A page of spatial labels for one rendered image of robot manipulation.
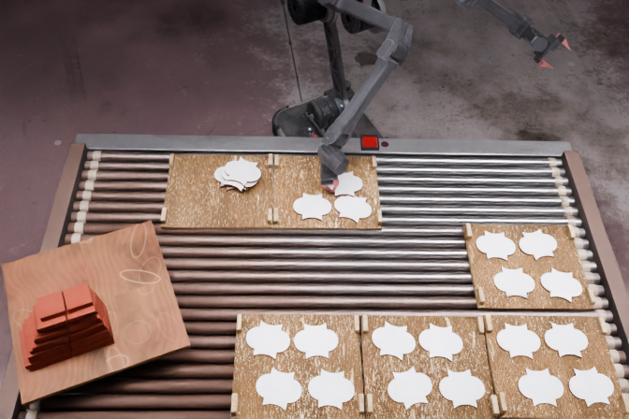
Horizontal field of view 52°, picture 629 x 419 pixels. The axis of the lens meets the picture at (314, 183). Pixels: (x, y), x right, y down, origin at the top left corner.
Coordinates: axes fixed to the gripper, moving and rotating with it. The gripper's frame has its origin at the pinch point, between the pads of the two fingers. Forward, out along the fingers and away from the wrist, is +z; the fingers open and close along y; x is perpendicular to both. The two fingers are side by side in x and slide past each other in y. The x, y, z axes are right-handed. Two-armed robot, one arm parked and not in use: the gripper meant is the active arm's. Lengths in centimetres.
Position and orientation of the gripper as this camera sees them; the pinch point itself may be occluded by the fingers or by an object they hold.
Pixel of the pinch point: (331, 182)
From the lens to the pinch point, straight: 252.4
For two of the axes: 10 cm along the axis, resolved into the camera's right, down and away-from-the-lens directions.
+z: 1.5, 6.2, 7.7
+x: -9.9, 1.1, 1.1
